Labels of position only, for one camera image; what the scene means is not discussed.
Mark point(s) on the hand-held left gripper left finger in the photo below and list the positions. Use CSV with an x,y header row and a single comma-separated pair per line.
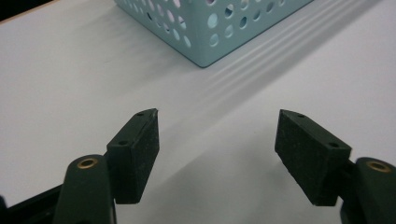
x,y
132,161

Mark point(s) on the light blue perforated basket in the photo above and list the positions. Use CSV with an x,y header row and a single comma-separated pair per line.
x,y
199,28

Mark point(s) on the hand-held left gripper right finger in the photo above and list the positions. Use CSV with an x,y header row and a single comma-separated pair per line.
x,y
311,161

